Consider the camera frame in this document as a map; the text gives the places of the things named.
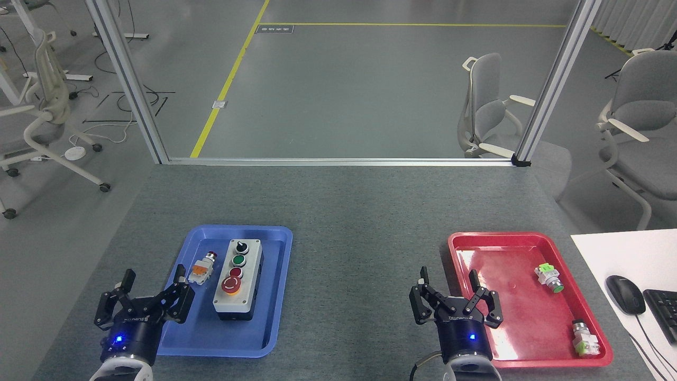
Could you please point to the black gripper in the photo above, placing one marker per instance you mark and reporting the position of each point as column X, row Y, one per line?
column 464, row 336
column 135, row 333

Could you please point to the white desk foot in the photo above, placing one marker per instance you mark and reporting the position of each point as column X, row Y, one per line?
column 74, row 77

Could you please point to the white mesh office chair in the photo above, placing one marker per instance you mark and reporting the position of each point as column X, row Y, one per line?
column 47, row 100

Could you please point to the white curtain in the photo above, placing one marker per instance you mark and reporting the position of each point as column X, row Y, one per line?
column 634, row 21

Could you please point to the green push button switch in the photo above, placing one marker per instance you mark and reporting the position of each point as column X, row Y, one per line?
column 547, row 276

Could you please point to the grey office chair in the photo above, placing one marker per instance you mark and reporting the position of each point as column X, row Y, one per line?
column 645, row 116
column 486, row 111

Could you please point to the silver aluminium post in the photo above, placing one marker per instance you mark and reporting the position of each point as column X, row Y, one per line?
column 560, row 74
column 127, row 79

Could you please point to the blue plastic tray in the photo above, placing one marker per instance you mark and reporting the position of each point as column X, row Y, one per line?
column 275, row 296

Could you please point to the white round floor socket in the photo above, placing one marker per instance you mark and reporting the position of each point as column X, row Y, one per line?
column 75, row 153

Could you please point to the silver aluminium rail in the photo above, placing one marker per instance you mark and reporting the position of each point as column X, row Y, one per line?
column 338, row 161

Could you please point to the black computer mouse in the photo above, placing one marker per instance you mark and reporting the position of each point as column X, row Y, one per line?
column 625, row 295

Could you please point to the grey push-button control box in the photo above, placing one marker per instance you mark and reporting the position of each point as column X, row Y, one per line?
column 235, row 304

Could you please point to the black keyboard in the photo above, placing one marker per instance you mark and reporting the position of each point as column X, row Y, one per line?
column 664, row 312

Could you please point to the white desk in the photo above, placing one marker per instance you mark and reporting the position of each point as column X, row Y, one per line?
column 613, row 254

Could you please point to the silver push button green block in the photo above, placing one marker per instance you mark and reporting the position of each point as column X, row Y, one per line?
column 586, row 341

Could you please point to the silver floor plate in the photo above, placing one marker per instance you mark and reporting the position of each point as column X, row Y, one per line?
column 220, row 104

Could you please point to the red plastic tray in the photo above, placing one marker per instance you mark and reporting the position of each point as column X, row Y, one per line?
column 521, row 323

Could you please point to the grey floor label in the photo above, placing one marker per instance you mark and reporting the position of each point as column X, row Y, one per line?
column 275, row 29

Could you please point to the black post clamp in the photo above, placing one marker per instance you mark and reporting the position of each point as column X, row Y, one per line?
column 521, row 160

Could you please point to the red push button orange block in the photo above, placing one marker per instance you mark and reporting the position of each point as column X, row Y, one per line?
column 201, row 271

